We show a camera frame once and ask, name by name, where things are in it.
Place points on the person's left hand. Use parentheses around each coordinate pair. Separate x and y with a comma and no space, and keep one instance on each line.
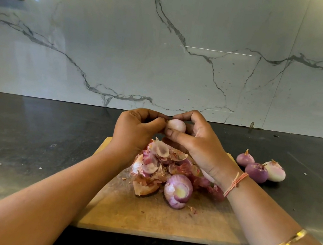
(132,133)

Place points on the person's right hand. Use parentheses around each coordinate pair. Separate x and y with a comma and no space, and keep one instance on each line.
(207,145)

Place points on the pile of onion peels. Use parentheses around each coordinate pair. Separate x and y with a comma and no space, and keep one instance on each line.
(154,167)

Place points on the small red onion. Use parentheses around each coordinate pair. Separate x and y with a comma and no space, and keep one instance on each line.
(245,158)

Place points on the red onion with pale patch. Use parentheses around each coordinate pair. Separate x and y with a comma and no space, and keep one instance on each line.
(178,191)

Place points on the brownish red onion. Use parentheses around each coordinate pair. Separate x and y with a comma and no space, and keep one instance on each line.
(274,170)

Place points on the person's left forearm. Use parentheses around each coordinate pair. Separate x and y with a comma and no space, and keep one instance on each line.
(35,208)

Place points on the person's right forearm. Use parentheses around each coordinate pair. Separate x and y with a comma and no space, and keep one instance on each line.
(281,234)

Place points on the wooden cutting board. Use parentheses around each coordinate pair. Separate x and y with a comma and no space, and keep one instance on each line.
(128,216)

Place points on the gold bangle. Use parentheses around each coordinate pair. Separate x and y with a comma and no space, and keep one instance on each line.
(283,244)

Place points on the small brown wall-edge object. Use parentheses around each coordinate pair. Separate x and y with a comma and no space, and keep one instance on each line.
(250,126)

